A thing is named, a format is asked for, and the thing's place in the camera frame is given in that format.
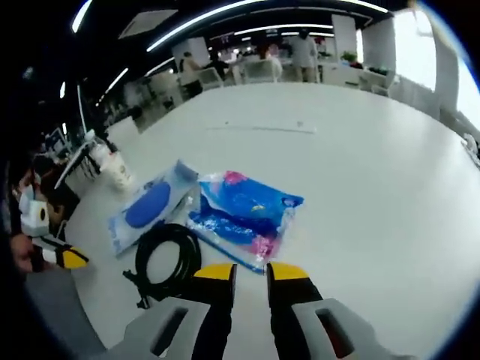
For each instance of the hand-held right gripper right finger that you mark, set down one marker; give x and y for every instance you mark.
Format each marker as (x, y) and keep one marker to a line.
(288, 311)

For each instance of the person's left hand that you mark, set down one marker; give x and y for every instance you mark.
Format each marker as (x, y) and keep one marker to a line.
(24, 253)

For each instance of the white table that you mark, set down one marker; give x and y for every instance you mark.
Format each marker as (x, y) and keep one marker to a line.
(356, 195)

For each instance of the long ceiling light strip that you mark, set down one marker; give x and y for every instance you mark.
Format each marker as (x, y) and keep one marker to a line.
(225, 17)

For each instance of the clear plastic water bottle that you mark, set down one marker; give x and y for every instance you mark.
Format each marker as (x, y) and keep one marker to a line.
(95, 150)

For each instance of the white office chair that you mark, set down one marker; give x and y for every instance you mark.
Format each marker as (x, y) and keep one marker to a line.
(262, 71)
(210, 79)

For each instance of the tissue packet with blue oval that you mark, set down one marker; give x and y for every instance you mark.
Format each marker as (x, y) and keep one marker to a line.
(150, 210)

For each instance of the blue plastic packet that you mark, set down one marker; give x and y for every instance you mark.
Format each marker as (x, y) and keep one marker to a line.
(243, 217)

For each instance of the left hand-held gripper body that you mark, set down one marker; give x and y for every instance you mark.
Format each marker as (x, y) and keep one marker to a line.
(33, 219)

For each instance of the green potted plant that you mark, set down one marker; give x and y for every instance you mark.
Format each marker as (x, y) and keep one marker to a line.
(348, 57)

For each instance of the white paper cup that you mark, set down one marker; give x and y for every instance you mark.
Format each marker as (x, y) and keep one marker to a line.
(120, 174)

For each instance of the ceiling air vent panel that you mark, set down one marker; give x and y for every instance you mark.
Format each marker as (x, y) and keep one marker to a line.
(148, 23)

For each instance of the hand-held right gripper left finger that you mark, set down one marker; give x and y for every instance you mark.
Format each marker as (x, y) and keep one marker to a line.
(213, 311)

